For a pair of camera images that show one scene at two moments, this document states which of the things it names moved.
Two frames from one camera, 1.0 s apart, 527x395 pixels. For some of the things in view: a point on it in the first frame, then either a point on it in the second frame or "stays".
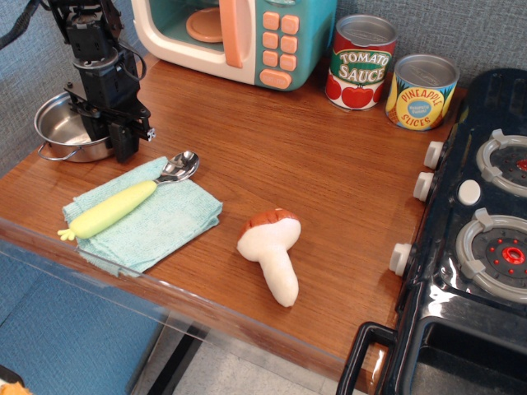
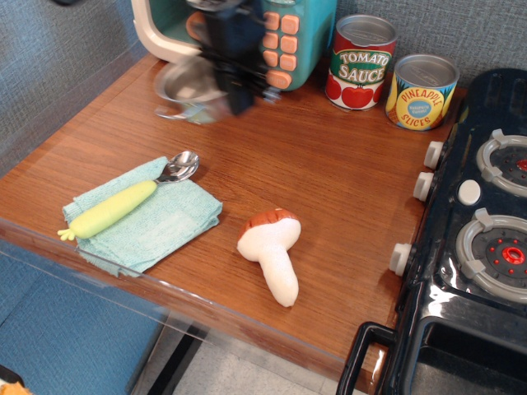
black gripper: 107,90 to 234,53
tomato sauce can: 361,55 stays
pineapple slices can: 420,91 stays
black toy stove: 462,327 stays
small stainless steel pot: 66,134 to 188,89
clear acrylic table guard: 73,324 stays
